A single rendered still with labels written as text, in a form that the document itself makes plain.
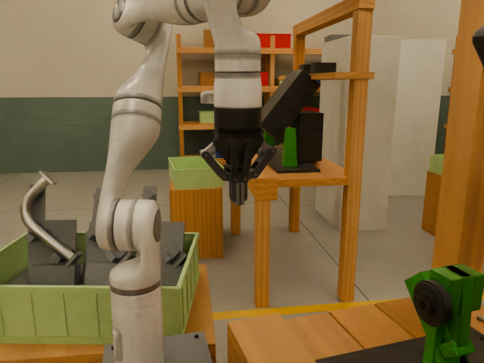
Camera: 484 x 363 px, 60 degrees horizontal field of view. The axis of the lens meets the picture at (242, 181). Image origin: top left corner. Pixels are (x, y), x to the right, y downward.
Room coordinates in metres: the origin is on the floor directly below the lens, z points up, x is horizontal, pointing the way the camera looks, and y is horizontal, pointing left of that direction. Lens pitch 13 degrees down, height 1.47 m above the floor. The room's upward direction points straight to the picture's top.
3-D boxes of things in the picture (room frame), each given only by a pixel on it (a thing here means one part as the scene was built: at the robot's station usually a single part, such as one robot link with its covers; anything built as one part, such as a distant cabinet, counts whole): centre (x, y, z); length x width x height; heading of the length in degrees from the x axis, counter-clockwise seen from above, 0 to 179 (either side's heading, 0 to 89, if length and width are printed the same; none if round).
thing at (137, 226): (0.71, 0.19, 1.19); 0.09 x 0.09 x 0.17; 88
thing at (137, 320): (0.71, 0.20, 1.03); 0.09 x 0.09 x 0.17; 17
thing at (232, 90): (0.68, 0.01, 1.47); 0.11 x 0.09 x 0.06; 18
